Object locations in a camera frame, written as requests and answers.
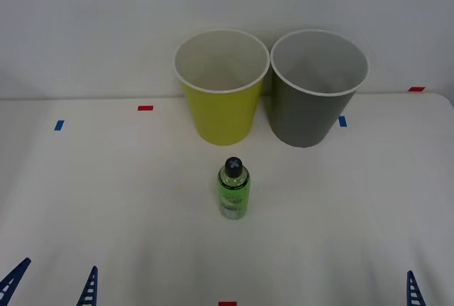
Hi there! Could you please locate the yellow-green plastic bin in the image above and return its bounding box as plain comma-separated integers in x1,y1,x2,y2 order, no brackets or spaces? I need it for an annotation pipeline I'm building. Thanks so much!
172,28,271,146

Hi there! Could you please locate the green label plastic bottle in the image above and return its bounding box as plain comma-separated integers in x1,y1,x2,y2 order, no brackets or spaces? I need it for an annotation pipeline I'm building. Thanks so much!
216,156,251,221

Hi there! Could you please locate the grey plastic bin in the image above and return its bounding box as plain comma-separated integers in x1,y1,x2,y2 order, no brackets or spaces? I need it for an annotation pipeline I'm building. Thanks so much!
270,28,370,149

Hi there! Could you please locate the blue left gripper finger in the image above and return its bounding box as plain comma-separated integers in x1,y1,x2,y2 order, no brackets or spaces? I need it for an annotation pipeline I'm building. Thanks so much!
0,257,32,306
75,266,99,306

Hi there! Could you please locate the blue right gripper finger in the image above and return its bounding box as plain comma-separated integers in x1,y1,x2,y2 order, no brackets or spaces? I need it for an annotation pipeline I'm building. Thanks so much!
406,270,427,306

